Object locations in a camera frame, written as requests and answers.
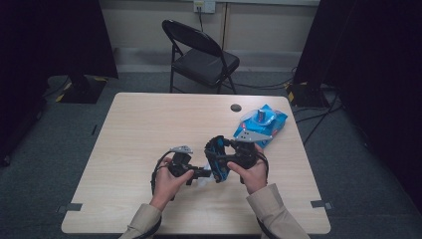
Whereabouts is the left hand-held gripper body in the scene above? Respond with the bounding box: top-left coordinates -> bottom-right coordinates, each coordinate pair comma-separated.
168,144 -> 194,178

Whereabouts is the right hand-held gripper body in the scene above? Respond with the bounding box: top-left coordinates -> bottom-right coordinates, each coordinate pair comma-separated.
232,128 -> 273,170

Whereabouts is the blue toy car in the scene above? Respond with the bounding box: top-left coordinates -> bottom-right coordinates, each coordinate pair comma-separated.
203,134 -> 232,184

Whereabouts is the blue wet wipes pack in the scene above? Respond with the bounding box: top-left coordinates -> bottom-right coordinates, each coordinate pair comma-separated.
233,104 -> 289,149

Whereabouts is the person's right hand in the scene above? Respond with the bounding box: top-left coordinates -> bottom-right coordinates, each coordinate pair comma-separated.
227,143 -> 270,195

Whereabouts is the person's left hand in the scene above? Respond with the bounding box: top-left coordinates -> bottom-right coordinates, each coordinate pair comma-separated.
150,157 -> 195,212

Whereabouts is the black folding chair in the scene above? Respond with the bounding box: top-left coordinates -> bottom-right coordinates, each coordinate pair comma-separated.
161,19 -> 241,96

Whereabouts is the black stand base yellow tape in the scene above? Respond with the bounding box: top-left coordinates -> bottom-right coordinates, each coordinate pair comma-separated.
286,81 -> 330,110
54,74 -> 109,105

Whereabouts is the grey tape piece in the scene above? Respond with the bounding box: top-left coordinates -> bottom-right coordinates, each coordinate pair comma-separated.
310,199 -> 334,211
56,202 -> 84,214

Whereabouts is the black curtain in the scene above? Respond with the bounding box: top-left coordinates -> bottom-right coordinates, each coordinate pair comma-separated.
293,0 -> 422,213
0,0 -> 119,167

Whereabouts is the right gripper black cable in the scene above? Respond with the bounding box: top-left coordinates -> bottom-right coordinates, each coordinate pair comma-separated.
255,151 -> 277,239

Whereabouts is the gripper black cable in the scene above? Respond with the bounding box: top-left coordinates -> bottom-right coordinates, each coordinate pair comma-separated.
255,151 -> 277,239
138,150 -> 174,239

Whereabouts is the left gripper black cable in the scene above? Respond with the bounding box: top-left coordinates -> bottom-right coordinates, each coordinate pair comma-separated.
138,150 -> 174,239

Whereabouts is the black floor cable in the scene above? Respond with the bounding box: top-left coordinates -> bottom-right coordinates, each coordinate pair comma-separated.
228,67 -> 297,92
294,89 -> 344,147

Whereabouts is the beige wall conduit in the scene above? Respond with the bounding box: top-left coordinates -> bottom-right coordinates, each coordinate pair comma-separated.
221,2 -> 231,52

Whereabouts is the white wall socket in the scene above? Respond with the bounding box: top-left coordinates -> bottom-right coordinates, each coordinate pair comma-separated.
193,0 -> 217,15

